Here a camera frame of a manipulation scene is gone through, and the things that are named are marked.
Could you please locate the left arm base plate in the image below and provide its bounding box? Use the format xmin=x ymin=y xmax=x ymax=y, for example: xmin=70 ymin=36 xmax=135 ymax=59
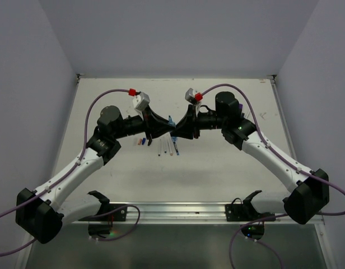
xmin=87 ymin=203 xmax=127 ymax=222

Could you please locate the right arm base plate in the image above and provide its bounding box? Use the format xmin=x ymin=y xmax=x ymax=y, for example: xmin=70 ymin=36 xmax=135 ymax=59
xmin=225 ymin=203 xmax=276 ymax=222

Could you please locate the blue ink gel pen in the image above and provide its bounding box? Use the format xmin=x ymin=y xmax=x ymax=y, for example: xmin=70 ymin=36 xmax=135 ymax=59
xmin=173 ymin=142 xmax=180 ymax=156

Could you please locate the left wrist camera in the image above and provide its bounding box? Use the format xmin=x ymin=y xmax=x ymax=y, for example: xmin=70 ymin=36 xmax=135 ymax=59
xmin=132 ymin=92 xmax=150 ymax=112

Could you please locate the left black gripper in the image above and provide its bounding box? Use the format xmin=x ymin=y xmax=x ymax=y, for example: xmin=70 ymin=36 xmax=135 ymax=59
xmin=113 ymin=104 xmax=175 ymax=140

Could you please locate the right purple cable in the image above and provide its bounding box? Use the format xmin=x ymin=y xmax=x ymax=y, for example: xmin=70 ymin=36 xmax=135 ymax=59
xmin=194 ymin=83 xmax=345 ymax=269

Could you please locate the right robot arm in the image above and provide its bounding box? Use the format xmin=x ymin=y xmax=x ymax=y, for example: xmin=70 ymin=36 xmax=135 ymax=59
xmin=173 ymin=89 xmax=329 ymax=224

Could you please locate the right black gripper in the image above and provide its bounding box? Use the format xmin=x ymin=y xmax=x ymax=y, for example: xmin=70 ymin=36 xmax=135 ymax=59
xmin=171 ymin=104 xmax=226 ymax=138

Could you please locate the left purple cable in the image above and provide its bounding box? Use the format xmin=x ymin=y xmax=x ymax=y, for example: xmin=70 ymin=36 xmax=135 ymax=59
xmin=0 ymin=87 xmax=141 ymax=256

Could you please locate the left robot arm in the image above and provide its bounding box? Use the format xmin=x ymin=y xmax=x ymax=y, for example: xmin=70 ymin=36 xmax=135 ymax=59
xmin=16 ymin=105 xmax=174 ymax=244

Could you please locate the aluminium front rail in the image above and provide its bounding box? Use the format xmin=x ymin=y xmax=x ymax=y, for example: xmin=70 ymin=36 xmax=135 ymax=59
xmin=29 ymin=201 xmax=324 ymax=225

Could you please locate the purple cable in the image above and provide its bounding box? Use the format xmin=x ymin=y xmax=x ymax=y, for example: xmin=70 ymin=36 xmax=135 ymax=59
xmin=0 ymin=87 xmax=141 ymax=256
xmin=194 ymin=83 xmax=345 ymax=269

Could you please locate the light blue correction tape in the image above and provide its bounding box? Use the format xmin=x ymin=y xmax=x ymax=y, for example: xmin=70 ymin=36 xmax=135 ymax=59
xmin=168 ymin=115 xmax=175 ymax=126

